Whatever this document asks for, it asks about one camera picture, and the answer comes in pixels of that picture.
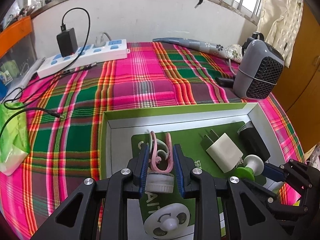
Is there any black heater plug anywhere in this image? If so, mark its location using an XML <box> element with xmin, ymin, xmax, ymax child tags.
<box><xmin>215</xmin><ymin>77</ymin><xmax>234</xmax><ymax>87</ymax></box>

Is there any green and white cardboard box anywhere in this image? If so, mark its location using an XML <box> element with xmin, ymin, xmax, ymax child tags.
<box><xmin>98</xmin><ymin>102</ymin><xmax>305</xmax><ymax>240</ymax></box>

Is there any black power adapter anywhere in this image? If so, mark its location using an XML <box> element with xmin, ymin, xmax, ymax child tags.
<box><xmin>56</xmin><ymin>28</ymin><xmax>78</xmax><ymax>57</ymax></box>

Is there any grey floral fabric sleeve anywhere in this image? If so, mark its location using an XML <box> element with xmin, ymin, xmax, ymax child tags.
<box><xmin>152</xmin><ymin>37</ymin><xmax>243</xmax><ymax>63</ymax></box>

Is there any black rectangular device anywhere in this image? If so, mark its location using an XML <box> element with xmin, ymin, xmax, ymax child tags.
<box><xmin>237</xmin><ymin>121</ymin><xmax>272</xmax><ymax>164</ymax></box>

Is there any black adapter cable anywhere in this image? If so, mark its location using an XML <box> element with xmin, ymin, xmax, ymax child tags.
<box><xmin>0</xmin><ymin>7</ymin><xmax>91</xmax><ymax>110</ymax></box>

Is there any white charger adapter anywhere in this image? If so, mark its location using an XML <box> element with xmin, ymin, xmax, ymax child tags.
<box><xmin>199</xmin><ymin>129</ymin><xmax>244</xmax><ymax>173</ymax></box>

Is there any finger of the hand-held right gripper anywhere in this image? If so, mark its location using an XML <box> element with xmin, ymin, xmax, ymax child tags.
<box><xmin>262</xmin><ymin>158</ymin><xmax>320</xmax><ymax>189</ymax></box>
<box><xmin>244</xmin><ymin>180</ymin><xmax>310</xmax><ymax>220</ymax></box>

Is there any pink plaid blanket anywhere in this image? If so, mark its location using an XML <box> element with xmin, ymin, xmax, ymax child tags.
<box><xmin>0</xmin><ymin>41</ymin><xmax>307</xmax><ymax>240</ymax></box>

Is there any storage bin with orange lid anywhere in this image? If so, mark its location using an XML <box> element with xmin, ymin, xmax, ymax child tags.
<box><xmin>0</xmin><ymin>15</ymin><xmax>35</xmax><ymax>80</ymax></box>

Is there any white and blue power strip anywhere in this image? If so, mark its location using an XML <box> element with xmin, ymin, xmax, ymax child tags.
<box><xmin>37</xmin><ymin>39</ymin><xmax>130</xmax><ymax>78</ymax></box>

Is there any grey portable heater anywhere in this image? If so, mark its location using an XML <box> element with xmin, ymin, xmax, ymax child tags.
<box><xmin>233</xmin><ymin>31</ymin><xmax>285</xmax><ymax>100</ymax></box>

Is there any green wipes packet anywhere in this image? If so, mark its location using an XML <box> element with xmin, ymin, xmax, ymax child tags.
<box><xmin>0</xmin><ymin>102</ymin><xmax>31</xmax><ymax>176</ymax></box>

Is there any pink clip with white cap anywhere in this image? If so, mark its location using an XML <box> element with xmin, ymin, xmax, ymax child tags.
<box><xmin>145</xmin><ymin>130</ymin><xmax>175</xmax><ymax>193</ymax></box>

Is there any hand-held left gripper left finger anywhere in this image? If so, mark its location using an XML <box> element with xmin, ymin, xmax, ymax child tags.
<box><xmin>30</xmin><ymin>144</ymin><xmax>150</xmax><ymax>240</ymax></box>

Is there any wooden wardrobe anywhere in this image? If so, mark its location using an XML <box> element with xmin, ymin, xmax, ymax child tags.
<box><xmin>272</xmin><ymin>5</ymin><xmax>320</xmax><ymax>140</ymax></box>

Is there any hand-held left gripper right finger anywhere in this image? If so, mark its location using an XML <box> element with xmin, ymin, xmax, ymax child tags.
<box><xmin>173</xmin><ymin>144</ymin><xmax>293</xmax><ymax>240</ymax></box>

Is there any green and white suction holder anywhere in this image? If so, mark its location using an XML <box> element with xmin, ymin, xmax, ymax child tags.
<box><xmin>235</xmin><ymin>154</ymin><xmax>265</xmax><ymax>180</ymax></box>

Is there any white panda suction holder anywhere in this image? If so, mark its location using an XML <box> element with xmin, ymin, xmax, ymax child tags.
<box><xmin>143</xmin><ymin>202</ymin><xmax>195</xmax><ymax>240</ymax></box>

